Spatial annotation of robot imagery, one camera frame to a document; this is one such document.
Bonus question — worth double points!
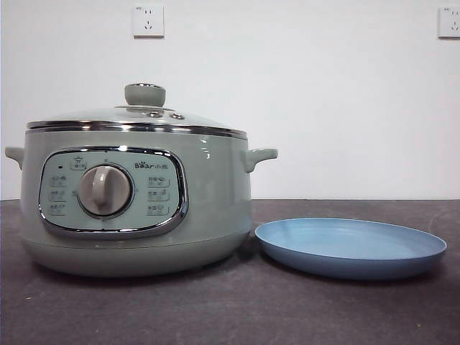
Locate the glass lid with green knob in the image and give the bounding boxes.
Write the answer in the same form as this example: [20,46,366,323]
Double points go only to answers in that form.
[26,83,249,139]

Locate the pale green electric steamer pot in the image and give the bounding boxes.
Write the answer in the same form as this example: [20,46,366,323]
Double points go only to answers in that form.
[4,121,279,278]

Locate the blue plate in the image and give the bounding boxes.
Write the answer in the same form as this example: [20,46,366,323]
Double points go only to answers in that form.
[254,216,449,282]

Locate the white wall socket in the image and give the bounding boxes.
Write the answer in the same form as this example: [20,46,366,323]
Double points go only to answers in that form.
[437,6,460,40]
[133,4,166,40]

